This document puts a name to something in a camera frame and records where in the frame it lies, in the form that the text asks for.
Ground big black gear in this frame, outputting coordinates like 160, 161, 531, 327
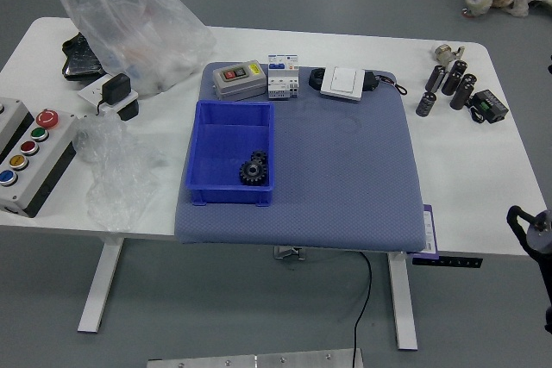
237, 159, 270, 189

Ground blue plastic box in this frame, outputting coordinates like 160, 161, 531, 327
185, 100, 277, 207

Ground grey coloured-button control box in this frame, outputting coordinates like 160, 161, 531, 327
0, 109, 81, 219

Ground blue-grey padded mat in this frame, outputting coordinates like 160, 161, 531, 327
173, 60, 426, 254

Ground white circuit breaker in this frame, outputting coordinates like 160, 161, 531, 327
266, 53, 301, 101

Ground small black block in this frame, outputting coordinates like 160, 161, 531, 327
116, 100, 141, 122

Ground crumpled clear plastic bag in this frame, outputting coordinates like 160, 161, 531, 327
73, 112, 170, 234

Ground purple label strip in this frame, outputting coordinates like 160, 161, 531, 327
422, 203, 442, 255

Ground large clear plastic bag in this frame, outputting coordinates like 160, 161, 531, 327
53, 0, 217, 100

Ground black power adapter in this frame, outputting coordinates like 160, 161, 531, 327
95, 73, 133, 115

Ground white table leg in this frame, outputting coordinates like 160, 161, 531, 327
77, 232, 127, 334
386, 251, 419, 352

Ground black table control panel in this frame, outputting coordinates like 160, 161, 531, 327
411, 256, 484, 268

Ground silver metal fitting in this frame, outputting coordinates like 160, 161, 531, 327
433, 44, 468, 65

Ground white flat plate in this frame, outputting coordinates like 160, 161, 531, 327
77, 74, 141, 112

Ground black module green terminals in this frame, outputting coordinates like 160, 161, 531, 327
467, 89, 511, 125

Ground black plastic tray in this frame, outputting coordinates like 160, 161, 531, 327
61, 33, 107, 82

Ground grey push-button switch box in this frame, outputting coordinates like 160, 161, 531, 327
211, 60, 267, 100

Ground black coiled cable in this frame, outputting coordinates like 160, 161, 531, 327
308, 67, 329, 90

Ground metal bracket under table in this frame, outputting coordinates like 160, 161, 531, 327
272, 246, 309, 262

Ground white wall switch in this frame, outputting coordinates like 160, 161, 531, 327
319, 65, 368, 103

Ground black adapter with wires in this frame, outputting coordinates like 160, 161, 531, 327
364, 70, 409, 96

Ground black floor cable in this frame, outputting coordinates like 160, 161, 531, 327
352, 251, 373, 368

